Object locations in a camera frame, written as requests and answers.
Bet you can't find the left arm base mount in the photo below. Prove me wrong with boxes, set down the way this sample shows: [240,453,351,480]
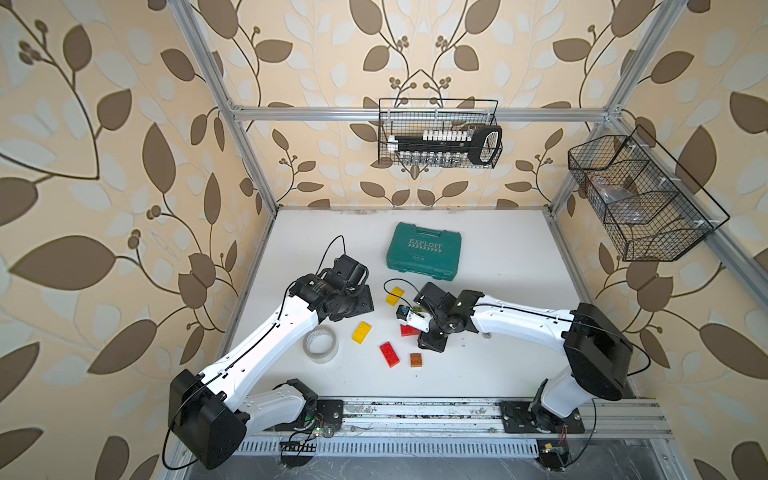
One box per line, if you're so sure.
[272,399,344,436]

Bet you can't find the clear tape roll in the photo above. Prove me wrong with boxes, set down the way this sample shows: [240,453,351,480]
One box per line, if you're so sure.
[302,325,339,364]

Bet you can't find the clear plastic bag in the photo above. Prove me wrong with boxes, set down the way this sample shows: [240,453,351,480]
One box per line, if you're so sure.
[590,176,647,225]

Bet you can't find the yellow lego brick lower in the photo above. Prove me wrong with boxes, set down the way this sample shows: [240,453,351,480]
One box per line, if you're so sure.
[352,321,372,345]

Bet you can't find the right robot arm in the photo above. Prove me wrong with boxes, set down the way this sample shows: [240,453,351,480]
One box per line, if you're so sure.
[396,282,634,431]

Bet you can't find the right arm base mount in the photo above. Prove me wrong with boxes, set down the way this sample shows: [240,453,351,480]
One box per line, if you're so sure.
[498,400,586,435]

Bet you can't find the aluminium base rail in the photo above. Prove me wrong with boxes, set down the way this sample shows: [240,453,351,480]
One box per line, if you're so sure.
[335,397,673,439]

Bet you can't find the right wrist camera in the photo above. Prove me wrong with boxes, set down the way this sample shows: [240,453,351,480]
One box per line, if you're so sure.
[396,305,432,332]

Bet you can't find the red lego brick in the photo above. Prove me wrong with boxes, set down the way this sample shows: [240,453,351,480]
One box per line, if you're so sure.
[400,325,421,337]
[379,342,400,368]

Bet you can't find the orange lego brick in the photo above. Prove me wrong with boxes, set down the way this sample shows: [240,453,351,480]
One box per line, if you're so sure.
[410,353,423,368]

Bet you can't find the green tool case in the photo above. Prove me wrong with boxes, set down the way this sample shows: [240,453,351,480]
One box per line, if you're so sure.
[386,222,462,281]

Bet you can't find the wire basket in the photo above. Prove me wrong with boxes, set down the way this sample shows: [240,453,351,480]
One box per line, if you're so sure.
[568,125,730,262]
[377,97,503,170]

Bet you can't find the yellow lego brick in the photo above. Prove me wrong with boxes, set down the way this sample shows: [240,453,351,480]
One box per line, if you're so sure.
[386,287,404,306]
[352,321,372,345]

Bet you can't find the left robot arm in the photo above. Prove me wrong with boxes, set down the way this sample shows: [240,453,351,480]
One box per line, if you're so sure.
[166,254,374,470]

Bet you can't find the right wire basket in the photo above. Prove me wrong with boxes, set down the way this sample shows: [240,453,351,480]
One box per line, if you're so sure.
[568,125,730,262]

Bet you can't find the yellow lego brick upper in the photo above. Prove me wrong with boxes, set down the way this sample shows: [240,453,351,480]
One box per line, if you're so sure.
[386,287,404,306]

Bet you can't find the black socket set rail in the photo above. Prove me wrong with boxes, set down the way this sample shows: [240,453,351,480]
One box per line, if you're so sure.
[385,125,503,169]

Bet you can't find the back wire basket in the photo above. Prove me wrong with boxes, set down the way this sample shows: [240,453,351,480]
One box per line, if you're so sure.
[377,97,503,170]

